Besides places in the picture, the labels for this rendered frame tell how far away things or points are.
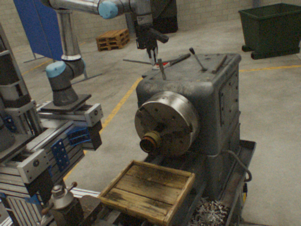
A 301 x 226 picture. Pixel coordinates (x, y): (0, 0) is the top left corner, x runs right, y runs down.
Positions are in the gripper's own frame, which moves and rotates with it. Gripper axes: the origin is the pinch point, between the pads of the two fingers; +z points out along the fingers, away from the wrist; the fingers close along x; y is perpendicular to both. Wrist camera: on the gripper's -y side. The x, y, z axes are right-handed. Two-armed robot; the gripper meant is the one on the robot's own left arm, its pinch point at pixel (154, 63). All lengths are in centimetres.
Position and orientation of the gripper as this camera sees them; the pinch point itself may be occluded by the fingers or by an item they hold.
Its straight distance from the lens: 143.4
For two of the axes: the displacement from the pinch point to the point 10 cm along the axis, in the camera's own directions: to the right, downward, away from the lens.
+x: -4.9, 4.5, -7.4
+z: 1.5, 8.9, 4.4
